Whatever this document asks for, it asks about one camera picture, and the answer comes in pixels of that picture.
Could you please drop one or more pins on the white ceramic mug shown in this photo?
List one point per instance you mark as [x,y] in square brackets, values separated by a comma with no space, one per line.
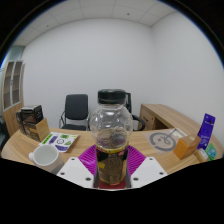
[46,157]

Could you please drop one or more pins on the white sheet with colourful stickers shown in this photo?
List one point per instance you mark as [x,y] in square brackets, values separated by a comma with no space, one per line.
[60,141]

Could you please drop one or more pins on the wooden side desk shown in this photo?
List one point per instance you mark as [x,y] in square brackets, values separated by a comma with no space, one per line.
[166,116]

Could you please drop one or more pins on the clear bottle with black cap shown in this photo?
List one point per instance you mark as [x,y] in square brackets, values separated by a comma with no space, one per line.
[111,133]

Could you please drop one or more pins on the black office chair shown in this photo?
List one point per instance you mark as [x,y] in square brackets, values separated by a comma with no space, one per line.
[76,111]
[136,121]

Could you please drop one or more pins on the dark brown printed box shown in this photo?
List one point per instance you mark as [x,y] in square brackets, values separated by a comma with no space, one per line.
[30,114]

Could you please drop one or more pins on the clear sheet with grey circle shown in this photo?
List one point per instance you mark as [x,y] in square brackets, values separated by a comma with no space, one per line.
[163,140]

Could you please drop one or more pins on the flat round red coaster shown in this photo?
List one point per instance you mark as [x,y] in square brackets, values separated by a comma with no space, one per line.
[115,186]

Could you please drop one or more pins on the wooden cabinet with glass doors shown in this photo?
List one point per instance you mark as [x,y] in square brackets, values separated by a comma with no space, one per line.
[12,93]

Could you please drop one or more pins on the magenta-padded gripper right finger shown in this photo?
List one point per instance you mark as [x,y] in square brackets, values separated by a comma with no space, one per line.
[148,170]

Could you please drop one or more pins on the green small packet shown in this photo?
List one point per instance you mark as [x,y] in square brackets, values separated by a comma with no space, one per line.
[211,152]

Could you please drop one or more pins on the orange-brown small box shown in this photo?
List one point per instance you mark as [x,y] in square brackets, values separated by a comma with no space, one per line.
[186,146]

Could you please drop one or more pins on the kraft cardboard box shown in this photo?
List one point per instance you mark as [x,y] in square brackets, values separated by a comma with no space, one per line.
[38,130]

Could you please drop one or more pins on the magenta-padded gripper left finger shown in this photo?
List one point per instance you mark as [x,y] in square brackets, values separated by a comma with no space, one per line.
[75,171]

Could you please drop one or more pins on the small yellow jar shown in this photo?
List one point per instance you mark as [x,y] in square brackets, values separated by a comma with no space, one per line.
[201,155]

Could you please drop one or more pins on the purple standing pouch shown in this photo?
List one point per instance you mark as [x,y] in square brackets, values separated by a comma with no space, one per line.
[206,131]

